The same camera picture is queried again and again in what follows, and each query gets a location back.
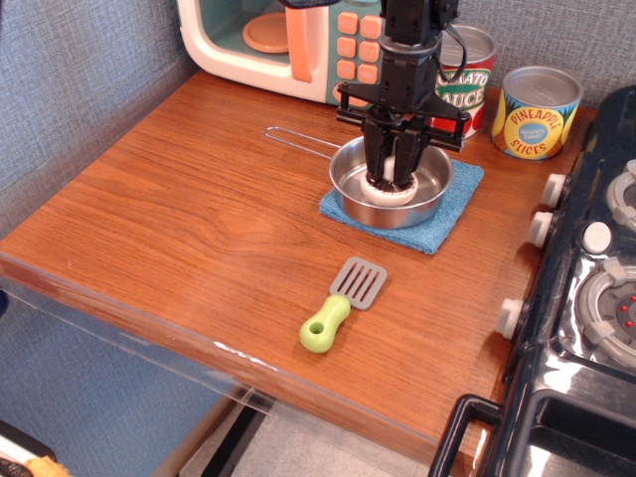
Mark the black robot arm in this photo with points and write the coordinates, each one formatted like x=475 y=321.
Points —
x=415 y=22

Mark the orange object bottom left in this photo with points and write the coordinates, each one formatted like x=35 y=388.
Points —
x=35 y=467

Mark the steel pan with wire handle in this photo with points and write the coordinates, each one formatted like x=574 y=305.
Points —
x=348 y=170

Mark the black toy stove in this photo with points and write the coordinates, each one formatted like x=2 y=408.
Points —
x=569 y=402

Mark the white stove knob lower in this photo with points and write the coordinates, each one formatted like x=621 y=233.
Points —
x=508 y=317

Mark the white round stove button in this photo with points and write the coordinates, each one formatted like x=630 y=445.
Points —
x=596 y=238

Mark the white stove knob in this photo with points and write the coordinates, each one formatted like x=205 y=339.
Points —
x=539 y=228
x=552 y=190
x=508 y=317

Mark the toy microwave teal and orange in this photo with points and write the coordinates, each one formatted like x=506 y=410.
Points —
x=305 y=53

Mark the white toy mushroom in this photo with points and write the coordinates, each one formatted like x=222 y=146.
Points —
x=384 y=192

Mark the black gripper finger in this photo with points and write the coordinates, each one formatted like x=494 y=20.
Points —
x=378 y=146
x=409 y=148

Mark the blue cloth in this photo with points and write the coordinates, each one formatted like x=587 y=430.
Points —
x=428 y=236

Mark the pineapple slices can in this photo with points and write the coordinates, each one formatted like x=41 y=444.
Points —
x=536 y=110

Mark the white stove knob middle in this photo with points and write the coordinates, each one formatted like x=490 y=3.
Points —
x=539 y=228

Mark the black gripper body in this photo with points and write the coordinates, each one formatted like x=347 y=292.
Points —
x=405 y=95

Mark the green handled grey spatula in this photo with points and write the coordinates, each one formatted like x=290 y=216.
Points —
x=355 y=286

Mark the white stove knob upper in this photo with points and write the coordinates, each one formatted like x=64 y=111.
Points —
x=552 y=190

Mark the tomato sauce can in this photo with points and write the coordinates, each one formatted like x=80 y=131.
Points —
x=470 y=90

